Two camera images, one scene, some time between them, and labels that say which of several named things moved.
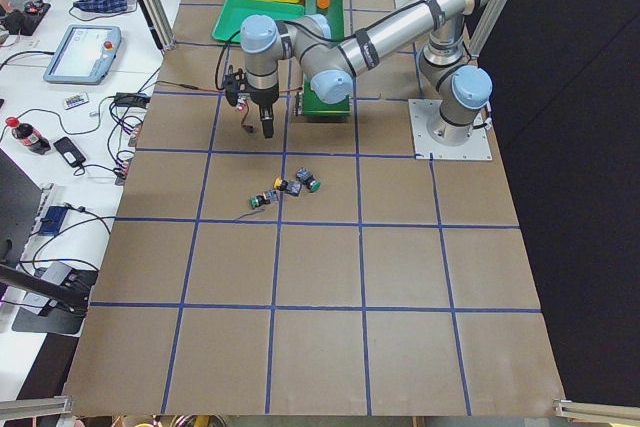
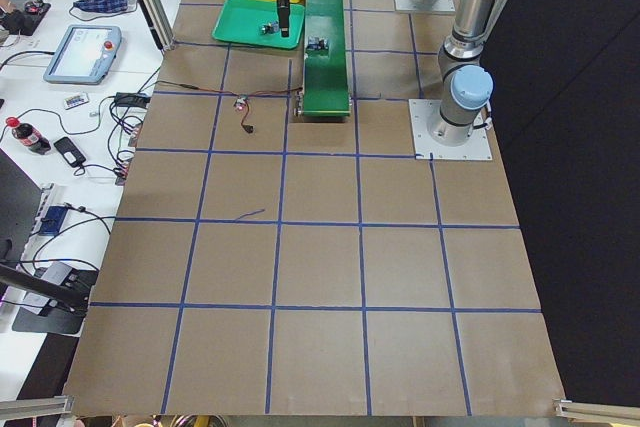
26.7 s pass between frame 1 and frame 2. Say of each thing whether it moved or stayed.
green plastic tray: stayed
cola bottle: stayed
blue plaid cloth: stayed
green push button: moved
